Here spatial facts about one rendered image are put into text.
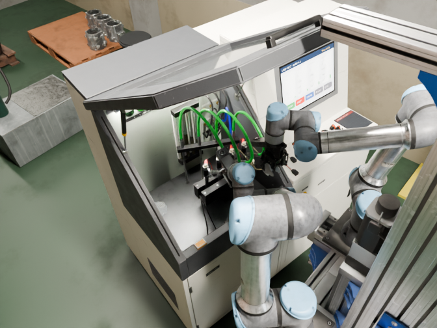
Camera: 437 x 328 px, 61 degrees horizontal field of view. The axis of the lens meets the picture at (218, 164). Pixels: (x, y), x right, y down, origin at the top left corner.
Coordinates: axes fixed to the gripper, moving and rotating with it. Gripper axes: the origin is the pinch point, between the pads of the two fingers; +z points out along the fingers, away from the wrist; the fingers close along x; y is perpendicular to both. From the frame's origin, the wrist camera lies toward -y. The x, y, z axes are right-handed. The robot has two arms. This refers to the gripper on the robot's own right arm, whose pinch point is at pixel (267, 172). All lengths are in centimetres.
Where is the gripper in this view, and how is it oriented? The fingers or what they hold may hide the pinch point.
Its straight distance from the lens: 159.4
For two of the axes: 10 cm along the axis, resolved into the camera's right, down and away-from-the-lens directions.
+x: 7.9, -4.6, 4.1
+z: 0.3, 7.0, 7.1
